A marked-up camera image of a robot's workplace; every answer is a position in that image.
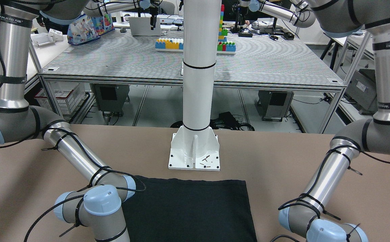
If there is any black printed t-shirt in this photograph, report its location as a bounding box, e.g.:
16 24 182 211
122 176 257 242

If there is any striped aluminium table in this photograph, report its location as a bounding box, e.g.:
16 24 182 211
41 31 346 133

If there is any white plastic basket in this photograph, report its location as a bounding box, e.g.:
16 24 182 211
34 82 85 115

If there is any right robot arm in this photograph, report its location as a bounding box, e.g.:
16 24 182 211
0 0 136 242

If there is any colourful toy block stack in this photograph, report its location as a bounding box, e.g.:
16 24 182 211
155 0 237 56

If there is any colourful picture box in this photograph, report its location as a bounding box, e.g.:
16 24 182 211
67 14 114 45

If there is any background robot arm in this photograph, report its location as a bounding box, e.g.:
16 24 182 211
239 0 316 28

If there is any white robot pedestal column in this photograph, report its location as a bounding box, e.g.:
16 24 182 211
168 0 221 172

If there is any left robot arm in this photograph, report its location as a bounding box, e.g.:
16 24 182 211
279 0 390 242

